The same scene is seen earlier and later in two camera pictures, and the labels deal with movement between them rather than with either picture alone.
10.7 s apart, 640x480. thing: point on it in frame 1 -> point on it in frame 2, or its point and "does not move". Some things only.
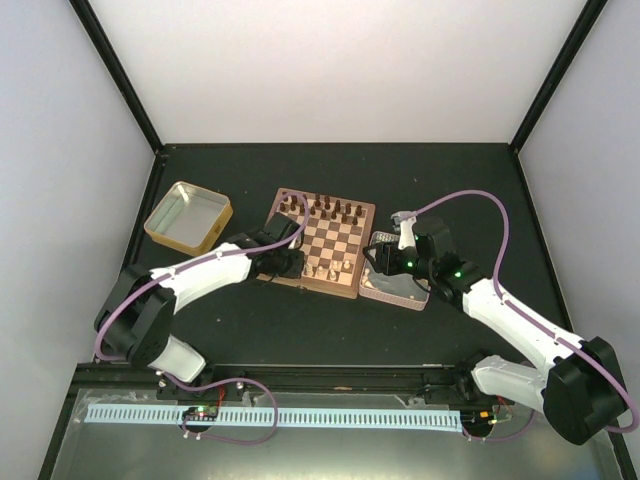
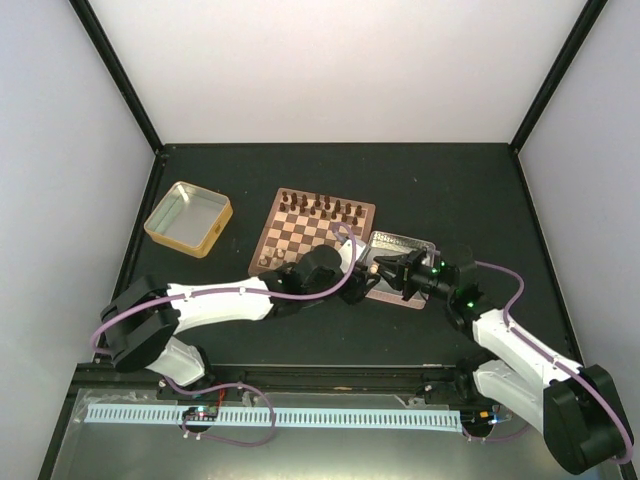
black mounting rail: x=426 y=383 does not move
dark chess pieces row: x=322 y=207 does not move
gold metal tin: x=189 y=219 does not move
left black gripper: x=295 y=270 -> x=357 y=288
